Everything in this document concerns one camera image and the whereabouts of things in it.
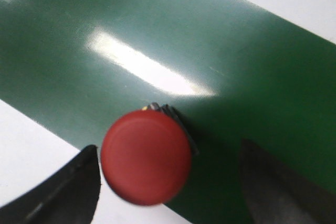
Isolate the red mushroom push button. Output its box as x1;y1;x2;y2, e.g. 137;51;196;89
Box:
100;102;199;206

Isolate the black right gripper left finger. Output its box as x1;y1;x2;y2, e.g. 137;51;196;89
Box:
1;145;101;223

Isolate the green conveyor belt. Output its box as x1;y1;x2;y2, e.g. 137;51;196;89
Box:
1;0;335;223

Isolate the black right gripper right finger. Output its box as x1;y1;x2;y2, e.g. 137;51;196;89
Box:
239;140;335;223

